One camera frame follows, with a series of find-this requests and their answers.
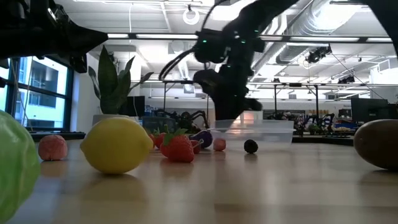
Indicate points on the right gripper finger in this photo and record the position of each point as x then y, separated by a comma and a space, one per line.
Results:
217, 87
241, 96

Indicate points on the black beam with lights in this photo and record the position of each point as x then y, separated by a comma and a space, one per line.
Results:
164, 36

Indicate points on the black computer monitor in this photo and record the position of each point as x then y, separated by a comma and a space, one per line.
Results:
368, 110
136, 105

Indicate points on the black background rig stand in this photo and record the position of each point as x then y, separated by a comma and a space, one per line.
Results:
295, 84
177, 82

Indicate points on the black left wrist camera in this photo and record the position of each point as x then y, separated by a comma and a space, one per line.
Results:
79, 63

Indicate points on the brown toy kiwi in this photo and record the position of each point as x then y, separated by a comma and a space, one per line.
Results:
377, 143

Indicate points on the black framed window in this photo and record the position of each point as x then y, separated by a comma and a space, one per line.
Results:
40, 93

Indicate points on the dark mesh chair back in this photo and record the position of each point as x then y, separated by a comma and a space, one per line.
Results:
160, 123

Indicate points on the pink toy raspberry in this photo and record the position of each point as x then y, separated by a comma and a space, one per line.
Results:
53, 147
219, 144

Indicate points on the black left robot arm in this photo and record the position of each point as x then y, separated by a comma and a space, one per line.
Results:
12, 28

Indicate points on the red toy cherry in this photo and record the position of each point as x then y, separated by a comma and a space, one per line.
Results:
196, 147

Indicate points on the black background robot arms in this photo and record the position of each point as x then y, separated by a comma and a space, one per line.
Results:
186, 119

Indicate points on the white plant pot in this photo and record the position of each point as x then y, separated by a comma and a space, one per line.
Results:
102, 118

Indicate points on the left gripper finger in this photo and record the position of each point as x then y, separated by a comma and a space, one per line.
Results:
81, 30
82, 45

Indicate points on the black aluminium table frame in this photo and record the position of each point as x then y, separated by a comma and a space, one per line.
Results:
59, 136

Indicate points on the purple toy eggplant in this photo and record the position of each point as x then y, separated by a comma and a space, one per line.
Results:
203, 137

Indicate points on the yellow toy lemon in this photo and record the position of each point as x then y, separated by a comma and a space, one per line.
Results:
116, 144

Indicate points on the silver ventilation duct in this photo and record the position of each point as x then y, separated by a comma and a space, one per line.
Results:
317, 21

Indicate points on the red toy strawberry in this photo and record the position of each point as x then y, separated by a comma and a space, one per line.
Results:
159, 139
152, 139
179, 149

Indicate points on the clear plastic tupperware container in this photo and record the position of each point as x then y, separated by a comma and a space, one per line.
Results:
273, 133

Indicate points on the black ceiling camera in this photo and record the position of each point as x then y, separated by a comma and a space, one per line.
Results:
317, 55

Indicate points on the green snake plant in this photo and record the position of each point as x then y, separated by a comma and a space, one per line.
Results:
107, 81

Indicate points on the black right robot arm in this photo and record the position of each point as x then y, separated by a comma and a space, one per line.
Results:
264, 12

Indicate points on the black toy blackberry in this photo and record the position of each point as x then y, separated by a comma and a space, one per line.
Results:
250, 146

